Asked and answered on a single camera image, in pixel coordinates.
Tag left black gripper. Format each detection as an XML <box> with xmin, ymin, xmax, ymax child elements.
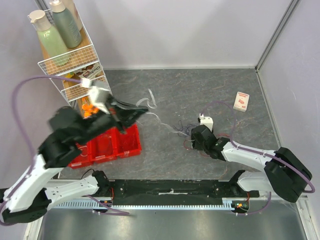
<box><xmin>75</xmin><ymin>93</ymin><xmax>150</xmax><ymax>146</ymax></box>

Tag white cable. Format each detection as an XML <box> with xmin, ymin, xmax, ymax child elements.
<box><xmin>136</xmin><ymin>88</ymin><xmax>183</xmax><ymax>136</ymax></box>

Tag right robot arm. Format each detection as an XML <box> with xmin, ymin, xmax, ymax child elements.
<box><xmin>191</xmin><ymin>125</ymin><xmax>312</xmax><ymax>203</ymax></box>

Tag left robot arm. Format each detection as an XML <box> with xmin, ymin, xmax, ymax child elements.
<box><xmin>0</xmin><ymin>97</ymin><xmax>149</xmax><ymax>226</ymax></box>

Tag red bin right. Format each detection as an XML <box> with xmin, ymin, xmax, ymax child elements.
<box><xmin>115</xmin><ymin>124</ymin><xmax>142</xmax><ymax>159</ymax></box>

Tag red bin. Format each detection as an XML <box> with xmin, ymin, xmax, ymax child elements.
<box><xmin>115</xmin><ymin>124</ymin><xmax>142</xmax><ymax>159</ymax></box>
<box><xmin>88</xmin><ymin>129</ymin><xmax>117</xmax><ymax>164</ymax></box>

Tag orange snack packs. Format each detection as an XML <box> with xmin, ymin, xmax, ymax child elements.
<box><xmin>81</xmin><ymin>96</ymin><xmax>99</xmax><ymax>118</ymax></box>

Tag red bin middle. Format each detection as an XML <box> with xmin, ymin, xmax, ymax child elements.
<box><xmin>88</xmin><ymin>129</ymin><xmax>117</xmax><ymax>164</ymax></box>

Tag chocolate cookie box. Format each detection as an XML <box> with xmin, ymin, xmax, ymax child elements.
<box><xmin>74</xmin><ymin>62</ymin><xmax>103</xmax><ymax>79</ymax></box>

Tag light green bottle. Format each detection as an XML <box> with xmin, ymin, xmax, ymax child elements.
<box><xmin>28</xmin><ymin>10</ymin><xmax>70</xmax><ymax>67</ymax></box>

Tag dark green bottle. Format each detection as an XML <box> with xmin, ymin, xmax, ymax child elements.
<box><xmin>49</xmin><ymin>0</ymin><xmax>82</xmax><ymax>49</ymax></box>

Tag small white card box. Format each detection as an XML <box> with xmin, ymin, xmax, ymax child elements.
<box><xmin>233</xmin><ymin>91</ymin><xmax>250</xmax><ymax>112</ymax></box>

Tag beige bottle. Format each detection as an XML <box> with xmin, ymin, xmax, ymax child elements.
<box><xmin>62</xmin><ymin>0</ymin><xmax>83</xmax><ymax>31</ymax></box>

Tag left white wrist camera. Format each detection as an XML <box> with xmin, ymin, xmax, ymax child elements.
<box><xmin>81</xmin><ymin>78</ymin><xmax>111</xmax><ymax>114</ymax></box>

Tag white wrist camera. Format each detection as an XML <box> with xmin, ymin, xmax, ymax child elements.
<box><xmin>198</xmin><ymin>113</ymin><xmax>214</xmax><ymax>132</ymax></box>
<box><xmin>81</xmin><ymin>78</ymin><xmax>111</xmax><ymax>114</ymax></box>

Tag white wire shelf rack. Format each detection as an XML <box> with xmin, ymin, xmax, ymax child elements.
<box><xmin>37</xmin><ymin>0</ymin><xmax>120</xmax><ymax>118</ymax></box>

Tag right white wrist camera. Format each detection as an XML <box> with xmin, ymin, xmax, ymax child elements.
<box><xmin>198</xmin><ymin>113</ymin><xmax>214</xmax><ymax>132</ymax></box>

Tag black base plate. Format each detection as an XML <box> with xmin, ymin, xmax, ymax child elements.
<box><xmin>95</xmin><ymin>179</ymin><xmax>260</xmax><ymax>205</ymax></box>

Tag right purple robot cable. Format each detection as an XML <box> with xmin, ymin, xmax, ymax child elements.
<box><xmin>201</xmin><ymin>100</ymin><xmax>316</xmax><ymax>217</ymax></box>

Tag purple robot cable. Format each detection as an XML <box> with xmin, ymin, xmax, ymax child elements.
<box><xmin>201</xmin><ymin>100</ymin><xmax>316</xmax><ymax>217</ymax></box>
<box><xmin>0</xmin><ymin>75</ymin><xmax>131</xmax><ymax>227</ymax></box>

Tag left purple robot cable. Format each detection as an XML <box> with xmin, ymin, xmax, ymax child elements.
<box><xmin>0</xmin><ymin>75</ymin><xmax>131</xmax><ymax>227</ymax></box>

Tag slotted cable duct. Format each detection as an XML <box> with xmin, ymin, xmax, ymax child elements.
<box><xmin>54</xmin><ymin>198</ymin><xmax>235</xmax><ymax>211</ymax></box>

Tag aluminium frame rail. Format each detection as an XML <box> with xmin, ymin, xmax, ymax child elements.
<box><xmin>259</xmin><ymin>194</ymin><xmax>308</xmax><ymax>201</ymax></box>

